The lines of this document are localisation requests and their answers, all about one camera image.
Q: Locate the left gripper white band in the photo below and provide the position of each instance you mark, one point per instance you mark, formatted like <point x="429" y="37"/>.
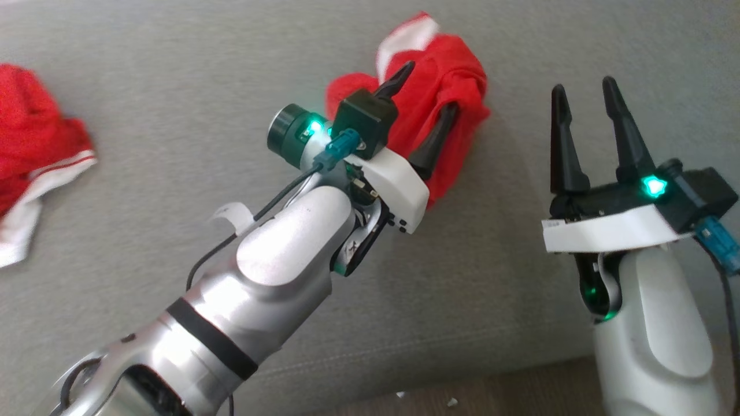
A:
<point x="404" y="190"/>

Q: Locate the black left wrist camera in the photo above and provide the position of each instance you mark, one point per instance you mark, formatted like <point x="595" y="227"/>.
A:
<point x="364" y="118"/>

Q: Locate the red shorts with white trim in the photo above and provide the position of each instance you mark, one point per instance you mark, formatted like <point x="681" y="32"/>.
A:
<point x="439" y="75"/>

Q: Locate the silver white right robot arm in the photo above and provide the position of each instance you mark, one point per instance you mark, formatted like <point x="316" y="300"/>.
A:
<point x="665" y="323"/>

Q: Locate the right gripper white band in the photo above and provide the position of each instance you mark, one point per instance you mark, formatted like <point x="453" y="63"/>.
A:
<point x="607" y="228"/>

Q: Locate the red basketball jersey white trim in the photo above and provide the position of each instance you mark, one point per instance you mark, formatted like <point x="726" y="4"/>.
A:
<point x="34" y="133"/>

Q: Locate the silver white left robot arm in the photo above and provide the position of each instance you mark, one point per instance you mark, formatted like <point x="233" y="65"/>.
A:
<point x="277" y="248"/>

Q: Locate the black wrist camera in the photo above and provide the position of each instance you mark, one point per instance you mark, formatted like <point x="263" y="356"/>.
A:
<point x="364" y="118"/>
<point x="705" y="199"/>

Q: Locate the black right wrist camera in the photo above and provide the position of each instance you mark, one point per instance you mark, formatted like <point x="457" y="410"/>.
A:
<point x="705" y="199"/>

